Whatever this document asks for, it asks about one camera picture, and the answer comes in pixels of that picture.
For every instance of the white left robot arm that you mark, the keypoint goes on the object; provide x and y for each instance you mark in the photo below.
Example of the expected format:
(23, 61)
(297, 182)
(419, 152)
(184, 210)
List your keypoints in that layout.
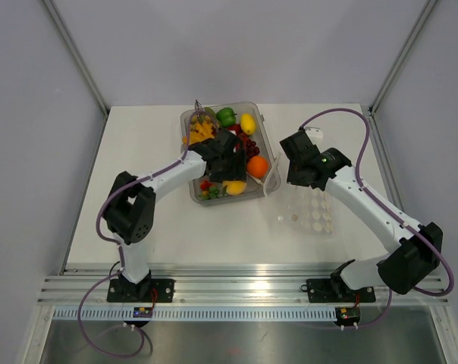
(127, 215)

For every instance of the dark red grape bunch toy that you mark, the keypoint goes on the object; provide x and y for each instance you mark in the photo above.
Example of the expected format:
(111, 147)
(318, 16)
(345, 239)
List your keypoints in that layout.
(250, 146)

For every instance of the left aluminium frame post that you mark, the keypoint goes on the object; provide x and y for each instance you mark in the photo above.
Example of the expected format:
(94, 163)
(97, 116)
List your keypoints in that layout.
(66, 38)

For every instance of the red lobster toy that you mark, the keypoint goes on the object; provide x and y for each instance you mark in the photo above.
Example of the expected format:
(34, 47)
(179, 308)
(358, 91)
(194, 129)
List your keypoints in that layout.
(237, 130)

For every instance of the right aluminium frame post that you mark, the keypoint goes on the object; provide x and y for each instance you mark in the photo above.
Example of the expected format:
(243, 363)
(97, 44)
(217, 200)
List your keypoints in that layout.
(404, 53)

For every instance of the yellow lemon toy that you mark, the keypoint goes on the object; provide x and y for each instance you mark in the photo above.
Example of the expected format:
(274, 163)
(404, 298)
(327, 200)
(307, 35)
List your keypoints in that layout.
(248, 124)

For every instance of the yellow banana bunch toy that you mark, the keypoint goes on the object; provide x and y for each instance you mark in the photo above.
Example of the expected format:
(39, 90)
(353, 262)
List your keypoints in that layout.
(202, 131)

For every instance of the aluminium mounting rail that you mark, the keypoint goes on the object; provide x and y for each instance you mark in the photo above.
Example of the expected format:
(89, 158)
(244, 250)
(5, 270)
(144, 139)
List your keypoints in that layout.
(198, 285)

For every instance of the aluminium frame post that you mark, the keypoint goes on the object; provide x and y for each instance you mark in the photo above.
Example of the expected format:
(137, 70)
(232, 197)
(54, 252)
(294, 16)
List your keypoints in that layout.
(66, 38)
(404, 53)

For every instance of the cherry tomato sprig toy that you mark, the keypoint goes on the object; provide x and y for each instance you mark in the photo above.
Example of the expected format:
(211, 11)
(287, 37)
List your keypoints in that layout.
(209, 191)

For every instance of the white slotted cable duct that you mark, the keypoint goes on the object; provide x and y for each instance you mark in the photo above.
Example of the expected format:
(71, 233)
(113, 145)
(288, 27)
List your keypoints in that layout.
(198, 314)

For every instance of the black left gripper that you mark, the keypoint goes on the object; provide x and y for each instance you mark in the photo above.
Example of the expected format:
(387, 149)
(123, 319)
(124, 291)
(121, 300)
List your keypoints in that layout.
(237, 172)

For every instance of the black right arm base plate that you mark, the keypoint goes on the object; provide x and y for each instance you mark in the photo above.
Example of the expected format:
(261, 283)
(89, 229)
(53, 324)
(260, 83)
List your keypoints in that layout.
(334, 290)

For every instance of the clear plastic food tray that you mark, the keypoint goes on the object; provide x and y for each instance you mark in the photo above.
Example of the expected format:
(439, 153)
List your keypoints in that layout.
(263, 139)

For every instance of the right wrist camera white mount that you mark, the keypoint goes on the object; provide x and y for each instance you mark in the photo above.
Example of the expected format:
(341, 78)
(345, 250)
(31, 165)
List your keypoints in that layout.
(315, 134)

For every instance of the orange fruit toy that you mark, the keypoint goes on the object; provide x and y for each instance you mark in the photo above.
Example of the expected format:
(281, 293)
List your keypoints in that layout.
(257, 166)

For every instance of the clear dotted zip top bag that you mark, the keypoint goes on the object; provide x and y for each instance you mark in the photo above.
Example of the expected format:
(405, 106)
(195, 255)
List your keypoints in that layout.
(299, 208)

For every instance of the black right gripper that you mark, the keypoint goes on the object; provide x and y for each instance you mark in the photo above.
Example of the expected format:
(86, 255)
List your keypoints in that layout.
(293, 179)

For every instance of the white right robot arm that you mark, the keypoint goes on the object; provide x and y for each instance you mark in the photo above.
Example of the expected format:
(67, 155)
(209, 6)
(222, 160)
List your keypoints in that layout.
(412, 248)

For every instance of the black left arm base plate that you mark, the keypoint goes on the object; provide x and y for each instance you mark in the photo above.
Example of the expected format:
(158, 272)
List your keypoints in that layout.
(154, 290)

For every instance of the green grape bunch toy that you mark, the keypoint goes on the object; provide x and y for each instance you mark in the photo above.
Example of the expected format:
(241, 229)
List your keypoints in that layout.
(201, 115)

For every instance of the green bell pepper toy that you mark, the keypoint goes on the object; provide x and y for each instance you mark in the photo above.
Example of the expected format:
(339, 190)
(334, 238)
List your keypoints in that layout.
(226, 117)

